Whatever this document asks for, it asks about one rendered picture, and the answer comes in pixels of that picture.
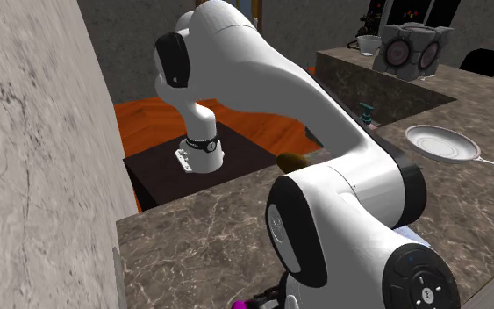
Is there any brown oval potato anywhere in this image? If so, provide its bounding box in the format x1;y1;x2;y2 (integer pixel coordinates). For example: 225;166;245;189
276;152;309;175

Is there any dark robot stand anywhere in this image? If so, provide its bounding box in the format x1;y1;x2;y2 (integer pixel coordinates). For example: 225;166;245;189
122;121;280;212

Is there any teal soap dispenser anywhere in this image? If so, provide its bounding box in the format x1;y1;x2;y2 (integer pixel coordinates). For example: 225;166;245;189
358;102;376;128

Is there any white frying pan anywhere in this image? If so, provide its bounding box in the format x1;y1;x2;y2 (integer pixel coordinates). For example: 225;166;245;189
404;124;494;177

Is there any white cup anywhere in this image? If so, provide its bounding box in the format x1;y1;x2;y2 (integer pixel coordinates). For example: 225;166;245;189
355;34;383;57

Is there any grey cube with pink circles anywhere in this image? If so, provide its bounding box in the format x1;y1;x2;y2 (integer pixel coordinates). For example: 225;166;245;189
372;23;455;83

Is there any dark window with white frame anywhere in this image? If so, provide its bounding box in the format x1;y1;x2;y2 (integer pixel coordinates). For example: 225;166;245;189
366;0;462;27

